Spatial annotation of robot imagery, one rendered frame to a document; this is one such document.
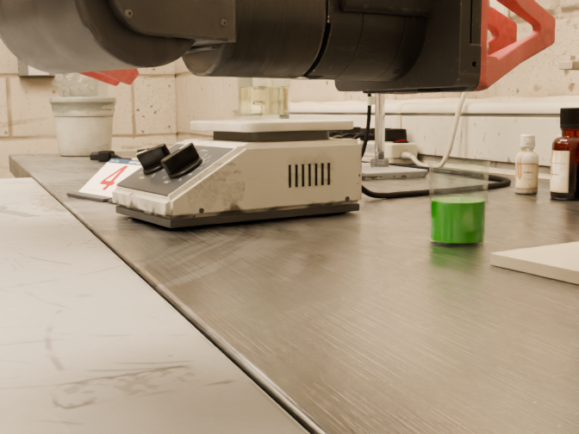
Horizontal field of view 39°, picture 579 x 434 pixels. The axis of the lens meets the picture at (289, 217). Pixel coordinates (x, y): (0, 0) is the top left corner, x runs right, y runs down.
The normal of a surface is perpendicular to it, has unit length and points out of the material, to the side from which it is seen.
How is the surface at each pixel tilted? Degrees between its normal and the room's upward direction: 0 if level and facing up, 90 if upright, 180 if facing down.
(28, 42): 130
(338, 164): 90
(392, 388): 0
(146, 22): 90
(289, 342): 0
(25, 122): 90
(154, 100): 90
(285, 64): 143
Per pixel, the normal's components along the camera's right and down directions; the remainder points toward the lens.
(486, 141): -0.93, 0.06
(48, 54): -0.43, 0.85
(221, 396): -0.01, -0.99
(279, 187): 0.54, 0.11
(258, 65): 0.26, 0.91
